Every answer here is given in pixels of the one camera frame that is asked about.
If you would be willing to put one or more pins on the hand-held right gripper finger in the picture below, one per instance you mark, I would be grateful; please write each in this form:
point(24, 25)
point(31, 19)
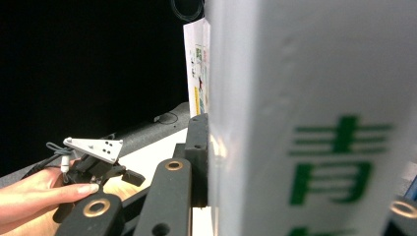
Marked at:
point(198, 157)

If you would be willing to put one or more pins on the white magazine with picture grid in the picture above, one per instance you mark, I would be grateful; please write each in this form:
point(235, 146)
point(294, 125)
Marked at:
point(278, 82)

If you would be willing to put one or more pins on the black curtain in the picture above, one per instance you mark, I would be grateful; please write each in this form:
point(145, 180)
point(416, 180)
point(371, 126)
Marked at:
point(82, 65)

